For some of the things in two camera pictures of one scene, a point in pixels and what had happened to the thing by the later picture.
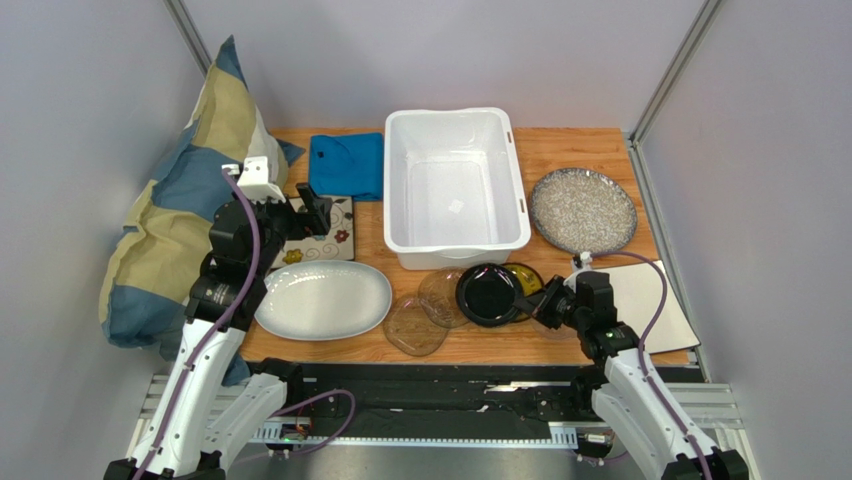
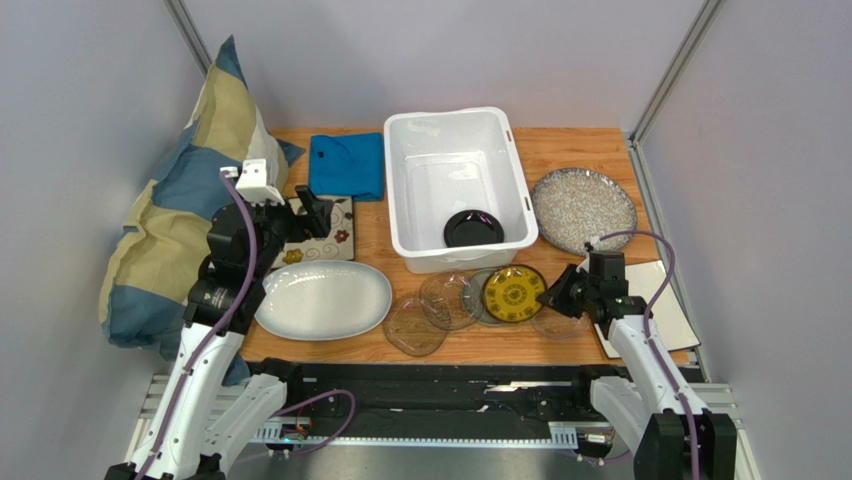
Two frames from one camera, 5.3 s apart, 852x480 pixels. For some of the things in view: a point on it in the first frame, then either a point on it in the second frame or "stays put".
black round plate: (486, 294) → (472, 227)
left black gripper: (316, 217) stays put
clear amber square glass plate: (408, 330) stays put
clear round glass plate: (438, 297) stays put
